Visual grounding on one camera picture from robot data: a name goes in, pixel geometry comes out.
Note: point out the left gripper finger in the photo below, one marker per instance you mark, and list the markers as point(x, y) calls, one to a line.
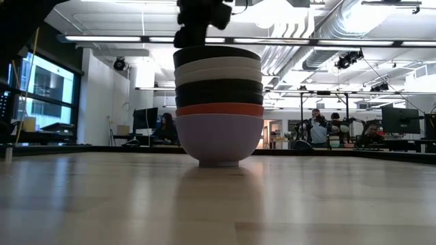
point(197, 38)
point(181, 39)

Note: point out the black bowl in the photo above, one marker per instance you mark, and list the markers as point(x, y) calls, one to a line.
point(218, 86)
point(218, 99)
point(211, 54)

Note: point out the white bowl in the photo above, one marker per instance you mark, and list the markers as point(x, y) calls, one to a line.
point(218, 74)
point(218, 64)

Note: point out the orange bowl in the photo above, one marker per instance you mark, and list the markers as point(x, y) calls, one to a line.
point(219, 109)

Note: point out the lavender bowl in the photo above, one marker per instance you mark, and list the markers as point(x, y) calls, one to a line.
point(218, 139)

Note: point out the black ceiling spotlight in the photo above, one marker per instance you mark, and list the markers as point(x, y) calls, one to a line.
point(119, 63)
point(345, 62)

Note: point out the black computer monitor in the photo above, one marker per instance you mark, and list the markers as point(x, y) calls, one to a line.
point(145, 118)
point(400, 120)

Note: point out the person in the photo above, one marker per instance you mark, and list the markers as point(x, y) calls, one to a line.
point(167, 127)
point(335, 116)
point(372, 131)
point(318, 132)

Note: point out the cardboard box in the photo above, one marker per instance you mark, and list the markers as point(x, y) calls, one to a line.
point(123, 130)

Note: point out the large glass window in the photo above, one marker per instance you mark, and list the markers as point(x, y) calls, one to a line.
point(47, 85)

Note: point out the cream plastic container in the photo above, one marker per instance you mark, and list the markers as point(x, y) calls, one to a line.
point(29, 124)

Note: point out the small black ceiling device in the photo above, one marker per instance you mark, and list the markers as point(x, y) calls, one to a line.
point(381, 87)

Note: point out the small grey cylinder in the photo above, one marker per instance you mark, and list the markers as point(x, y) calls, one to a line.
point(8, 154)

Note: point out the black background rig frame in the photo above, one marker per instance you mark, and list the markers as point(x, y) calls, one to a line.
point(323, 92)

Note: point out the silver ventilation duct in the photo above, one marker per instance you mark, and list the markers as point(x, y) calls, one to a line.
point(340, 20)

